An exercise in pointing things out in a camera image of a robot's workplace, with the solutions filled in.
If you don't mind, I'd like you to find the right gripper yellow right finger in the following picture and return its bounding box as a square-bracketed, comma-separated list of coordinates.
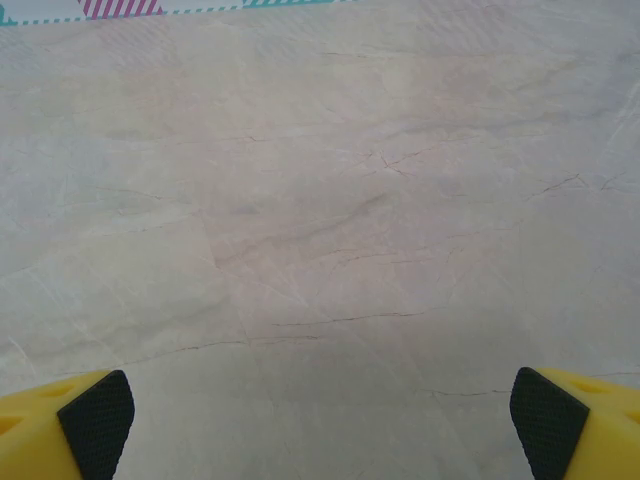
[509, 366, 640, 480]

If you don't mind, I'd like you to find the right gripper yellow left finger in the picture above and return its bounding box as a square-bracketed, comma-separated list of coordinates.
[0, 369, 136, 480]

